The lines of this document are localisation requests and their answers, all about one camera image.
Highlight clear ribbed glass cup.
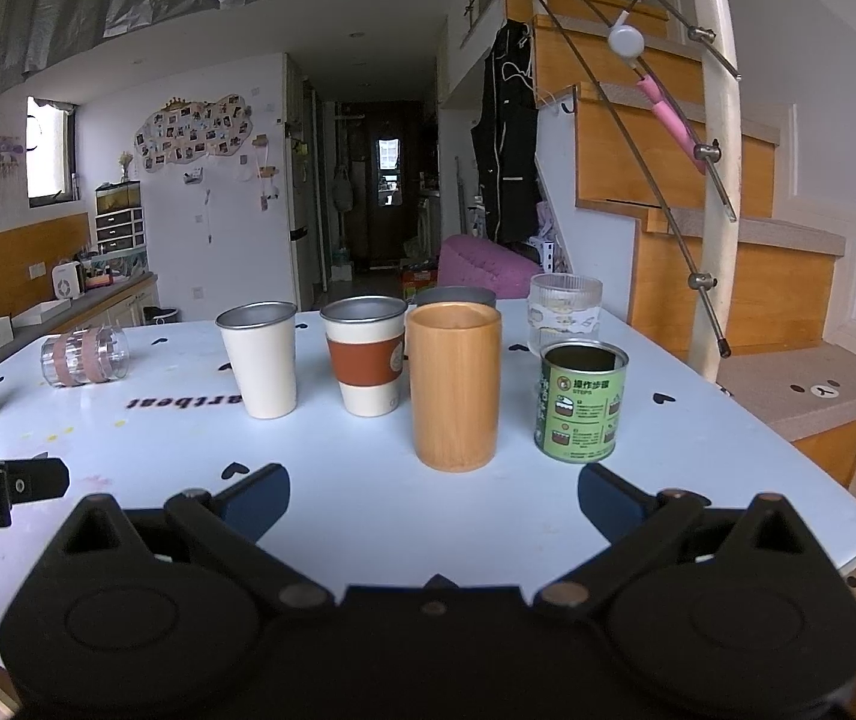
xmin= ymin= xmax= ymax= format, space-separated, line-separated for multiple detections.
xmin=528 ymin=274 xmax=604 ymax=358

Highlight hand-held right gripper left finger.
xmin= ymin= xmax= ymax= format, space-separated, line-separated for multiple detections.
xmin=59 ymin=463 xmax=337 ymax=614

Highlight fish tank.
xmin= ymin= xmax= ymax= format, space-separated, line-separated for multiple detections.
xmin=95 ymin=183 xmax=145 ymax=215

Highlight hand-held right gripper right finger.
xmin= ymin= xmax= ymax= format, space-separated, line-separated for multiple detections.
xmin=536 ymin=463 xmax=820 ymax=610

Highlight bamboo wooden cup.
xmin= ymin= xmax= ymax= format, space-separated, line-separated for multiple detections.
xmin=405 ymin=302 xmax=504 ymax=473

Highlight kitchen counter cabinet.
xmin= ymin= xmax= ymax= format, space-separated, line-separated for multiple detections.
xmin=0 ymin=270 xmax=161 ymax=365

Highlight dark wooden door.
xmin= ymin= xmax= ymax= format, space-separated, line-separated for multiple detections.
xmin=366 ymin=100 xmax=427 ymax=269

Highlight black hanging garment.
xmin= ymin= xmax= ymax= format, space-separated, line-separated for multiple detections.
xmin=470 ymin=21 xmax=543 ymax=245

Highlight white refrigerator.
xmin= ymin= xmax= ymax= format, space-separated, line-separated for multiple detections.
xmin=285 ymin=116 xmax=318 ymax=302

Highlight pink foam tube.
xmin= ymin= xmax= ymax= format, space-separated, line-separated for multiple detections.
xmin=636 ymin=73 xmax=700 ymax=160

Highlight white railing post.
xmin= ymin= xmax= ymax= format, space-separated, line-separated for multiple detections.
xmin=686 ymin=0 xmax=744 ymax=385

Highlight pink beanbag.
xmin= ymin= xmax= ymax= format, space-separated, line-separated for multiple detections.
xmin=437 ymin=233 xmax=543 ymax=300

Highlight white metal cup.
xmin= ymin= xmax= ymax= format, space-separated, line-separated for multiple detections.
xmin=215 ymin=301 xmax=300 ymax=420

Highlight grey metal cup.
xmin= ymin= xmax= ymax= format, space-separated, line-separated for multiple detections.
xmin=416 ymin=286 xmax=498 ymax=311

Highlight green tin can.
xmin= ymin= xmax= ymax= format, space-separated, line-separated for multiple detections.
xmin=534 ymin=340 xmax=630 ymax=464

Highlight clear glass cup pink bands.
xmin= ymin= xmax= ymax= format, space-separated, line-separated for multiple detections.
xmin=41 ymin=325 xmax=131 ymax=389

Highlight white cup brown sleeve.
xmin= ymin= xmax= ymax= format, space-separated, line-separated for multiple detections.
xmin=320 ymin=296 xmax=409 ymax=418

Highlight small drawer unit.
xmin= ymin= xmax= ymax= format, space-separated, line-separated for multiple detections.
xmin=95 ymin=209 xmax=148 ymax=257

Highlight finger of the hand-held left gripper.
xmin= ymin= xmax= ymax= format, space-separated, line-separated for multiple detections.
xmin=5 ymin=457 xmax=71 ymax=503

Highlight cloud photo collage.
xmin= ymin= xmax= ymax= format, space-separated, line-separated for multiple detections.
xmin=132 ymin=93 xmax=254 ymax=175

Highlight window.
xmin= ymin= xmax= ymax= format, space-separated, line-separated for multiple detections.
xmin=26 ymin=95 xmax=79 ymax=209

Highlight small white appliance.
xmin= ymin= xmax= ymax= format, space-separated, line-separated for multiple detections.
xmin=52 ymin=262 xmax=85 ymax=300

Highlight white round disc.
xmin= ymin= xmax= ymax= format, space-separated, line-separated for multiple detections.
xmin=606 ymin=24 xmax=647 ymax=59

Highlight wooden staircase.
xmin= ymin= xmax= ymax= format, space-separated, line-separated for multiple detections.
xmin=503 ymin=0 xmax=856 ymax=500

